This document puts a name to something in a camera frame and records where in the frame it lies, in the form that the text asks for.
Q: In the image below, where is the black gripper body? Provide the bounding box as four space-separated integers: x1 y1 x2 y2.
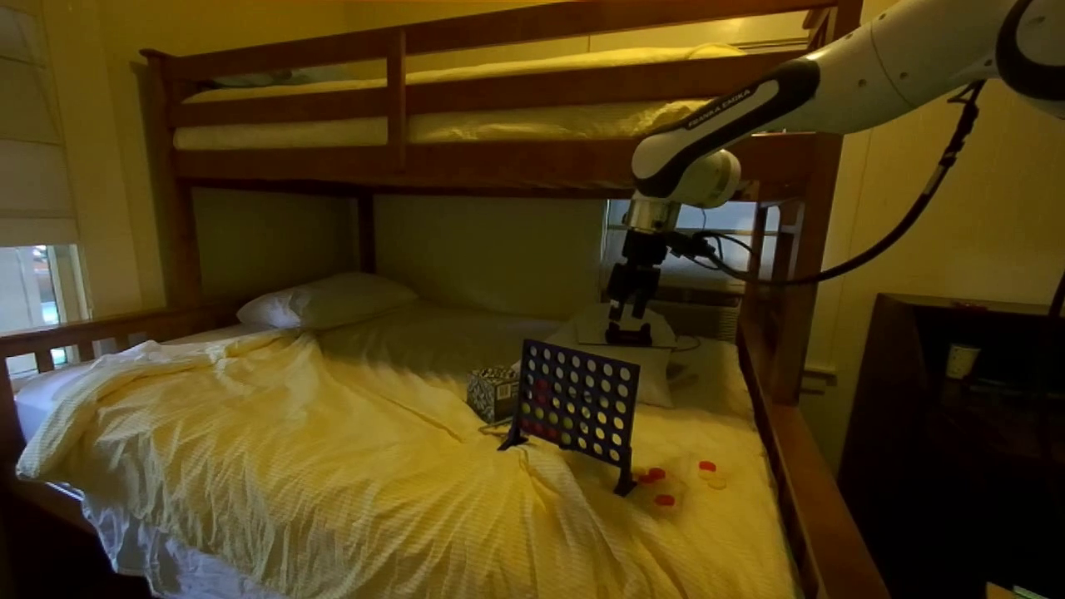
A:
601 225 674 306

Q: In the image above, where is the white bed pillow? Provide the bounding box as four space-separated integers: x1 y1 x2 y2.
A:
508 298 711 409
232 271 424 337

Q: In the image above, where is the window with wooden sill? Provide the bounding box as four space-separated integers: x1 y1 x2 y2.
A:
598 195 810 297

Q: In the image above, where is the patterned puzzle cube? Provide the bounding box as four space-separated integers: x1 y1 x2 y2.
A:
467 358 527 425

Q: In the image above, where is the white sheeted bed mattress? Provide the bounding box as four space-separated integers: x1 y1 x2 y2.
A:
11 297 760 599

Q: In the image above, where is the bunk mattress with yellow sheet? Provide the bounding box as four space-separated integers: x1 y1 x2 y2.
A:
168 43 825 153

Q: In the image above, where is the dark wooden dresser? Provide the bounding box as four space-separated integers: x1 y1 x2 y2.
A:
834 291 1065 599

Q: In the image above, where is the white cup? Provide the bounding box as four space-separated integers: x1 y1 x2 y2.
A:
941 338 986 384

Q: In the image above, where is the yellow bed blanket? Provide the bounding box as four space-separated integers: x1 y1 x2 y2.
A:
11 320 801 599

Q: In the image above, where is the window beside bed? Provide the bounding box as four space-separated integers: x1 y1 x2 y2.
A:
0 239 94 385

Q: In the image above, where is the white roller window blind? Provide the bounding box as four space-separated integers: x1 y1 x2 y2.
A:
0 0 85 247

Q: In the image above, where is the wooden bunk bed frame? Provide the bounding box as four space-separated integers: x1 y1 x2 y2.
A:
0 0 891 599

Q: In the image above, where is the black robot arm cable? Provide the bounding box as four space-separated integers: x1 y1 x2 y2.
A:
678 79 989 292

